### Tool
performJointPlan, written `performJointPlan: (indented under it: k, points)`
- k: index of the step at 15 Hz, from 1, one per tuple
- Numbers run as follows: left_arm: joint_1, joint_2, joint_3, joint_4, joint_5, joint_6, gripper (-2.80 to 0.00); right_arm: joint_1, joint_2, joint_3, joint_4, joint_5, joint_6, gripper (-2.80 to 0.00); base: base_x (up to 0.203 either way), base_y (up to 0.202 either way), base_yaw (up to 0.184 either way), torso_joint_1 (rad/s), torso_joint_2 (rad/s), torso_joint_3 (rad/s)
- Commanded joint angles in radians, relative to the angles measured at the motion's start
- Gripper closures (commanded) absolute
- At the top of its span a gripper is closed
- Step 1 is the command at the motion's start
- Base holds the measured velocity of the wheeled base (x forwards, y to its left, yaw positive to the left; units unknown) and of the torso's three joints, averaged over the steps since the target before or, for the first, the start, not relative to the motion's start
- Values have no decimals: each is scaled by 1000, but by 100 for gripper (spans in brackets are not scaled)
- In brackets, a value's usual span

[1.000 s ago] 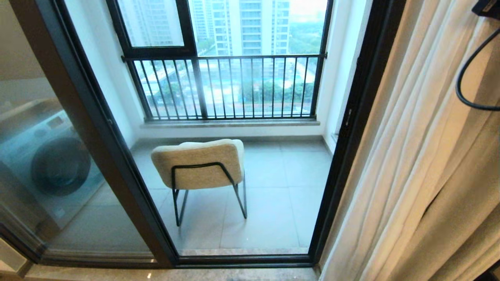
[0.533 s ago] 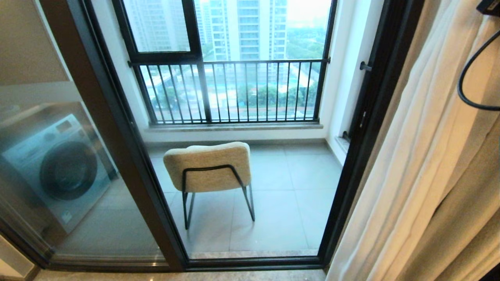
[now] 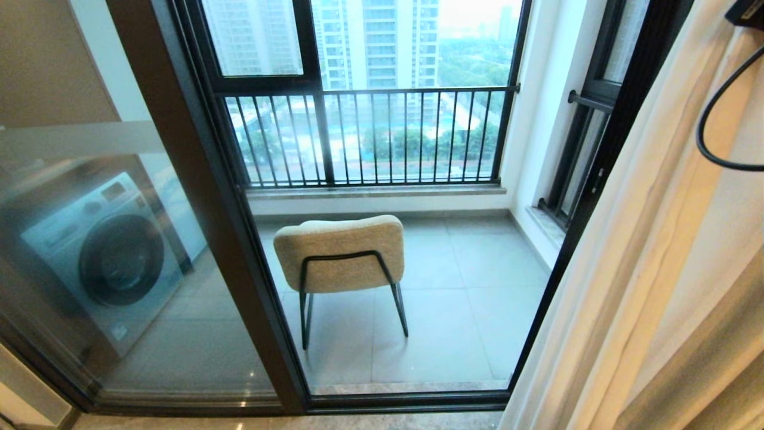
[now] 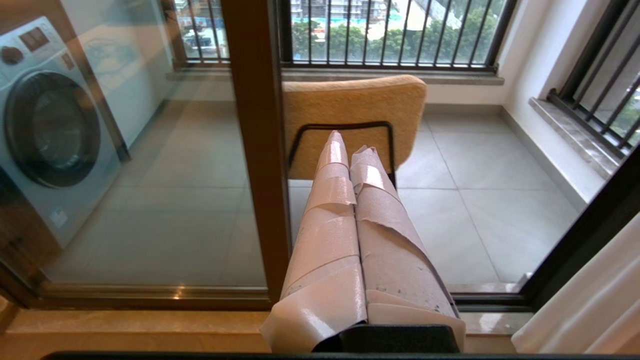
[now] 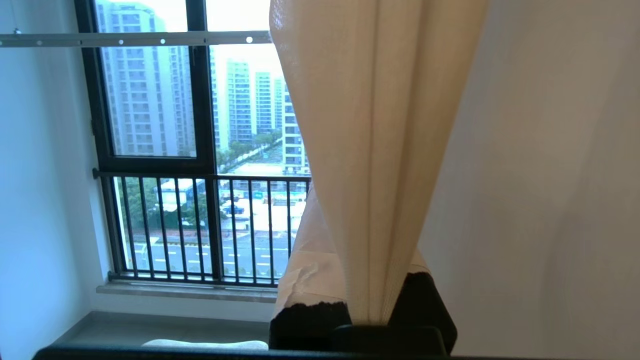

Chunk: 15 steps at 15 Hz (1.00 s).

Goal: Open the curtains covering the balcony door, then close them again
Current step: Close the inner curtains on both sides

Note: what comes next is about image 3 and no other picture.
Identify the cream curtain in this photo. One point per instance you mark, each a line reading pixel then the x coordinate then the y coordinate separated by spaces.
pixel 656 269

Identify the black balcony railing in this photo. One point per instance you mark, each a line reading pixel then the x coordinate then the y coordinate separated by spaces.
pixel 370 137

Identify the dark framed sliding glass door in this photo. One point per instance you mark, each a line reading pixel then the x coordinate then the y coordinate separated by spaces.
pixel 197 197

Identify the black framed side window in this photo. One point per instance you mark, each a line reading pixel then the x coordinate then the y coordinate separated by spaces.
pixel 588 131

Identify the white front-load washing machine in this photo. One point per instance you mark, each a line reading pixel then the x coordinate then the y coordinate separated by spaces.
pixel 107 263

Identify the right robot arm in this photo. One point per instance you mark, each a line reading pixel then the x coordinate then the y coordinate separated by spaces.
pixel 746 12

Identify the beige upholstered chair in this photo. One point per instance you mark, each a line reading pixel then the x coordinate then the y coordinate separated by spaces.
pixel 340 251

